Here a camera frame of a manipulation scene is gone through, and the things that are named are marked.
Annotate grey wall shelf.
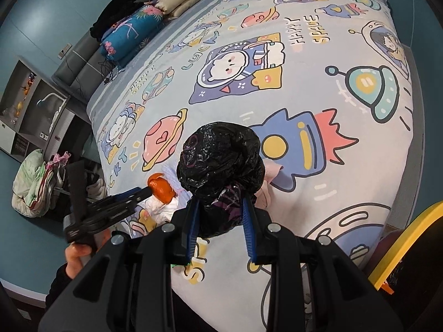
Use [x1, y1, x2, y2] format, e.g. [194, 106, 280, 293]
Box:
[0, 57, 75, 163]

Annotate white desk lamp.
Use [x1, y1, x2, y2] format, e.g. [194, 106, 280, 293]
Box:
[37, 92, 66, 132]

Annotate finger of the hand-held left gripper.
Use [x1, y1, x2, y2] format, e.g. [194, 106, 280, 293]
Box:
[88, 186, 153, 211]
[86, 201, 141, 229]

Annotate black charging cables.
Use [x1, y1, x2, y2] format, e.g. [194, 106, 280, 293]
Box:
[98, 57, 120, 84]

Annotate pink frilly item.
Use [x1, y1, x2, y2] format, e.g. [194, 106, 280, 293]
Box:
[48, 151, 71, 167]

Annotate black folded clothes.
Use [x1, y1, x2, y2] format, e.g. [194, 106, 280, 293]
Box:
[89, 0, 148, 40]

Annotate blue floral folded quilt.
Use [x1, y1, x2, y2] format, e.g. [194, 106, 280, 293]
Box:
[100, 5, 165, 68]

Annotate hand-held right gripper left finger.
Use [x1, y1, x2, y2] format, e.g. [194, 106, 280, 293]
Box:
[37, 201, 201, 332]

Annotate orange crinkled wrapper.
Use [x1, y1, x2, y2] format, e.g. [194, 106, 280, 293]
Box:
[147, 173, 174, 204]

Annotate person's left forearm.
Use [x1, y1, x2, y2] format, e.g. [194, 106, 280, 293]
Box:
[45, 263, 75, 307]

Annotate white tissue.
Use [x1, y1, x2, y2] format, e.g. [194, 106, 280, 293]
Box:
[143, 195, 181, 224]

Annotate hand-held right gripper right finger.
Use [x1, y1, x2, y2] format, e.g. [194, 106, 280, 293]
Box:
[242, 197, 404, 332]

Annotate black bin with yellow rim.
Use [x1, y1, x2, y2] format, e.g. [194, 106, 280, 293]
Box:
[367, 201, 443, 296]

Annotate black plastic bag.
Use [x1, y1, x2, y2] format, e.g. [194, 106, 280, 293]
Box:
[176, 121, 266, 239]

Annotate grey padded headboard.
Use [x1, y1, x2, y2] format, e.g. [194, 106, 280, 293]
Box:
[52, 0, 175, 89]

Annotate person's left hand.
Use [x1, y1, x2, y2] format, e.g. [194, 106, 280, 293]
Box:
[65, 230, 113, 281]

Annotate cartoon printed bedsheet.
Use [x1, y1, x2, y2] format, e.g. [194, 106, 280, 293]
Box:
[85, 0, 426, 332]

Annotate small shelf ornaments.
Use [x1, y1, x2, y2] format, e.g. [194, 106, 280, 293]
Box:
[14, 71, 37, 118]

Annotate pink cloth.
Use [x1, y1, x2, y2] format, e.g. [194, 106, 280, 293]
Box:
[254, 161, 288, 208]

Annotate pile of pale clothes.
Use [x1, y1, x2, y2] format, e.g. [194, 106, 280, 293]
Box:
[11, 149, 58, 218]

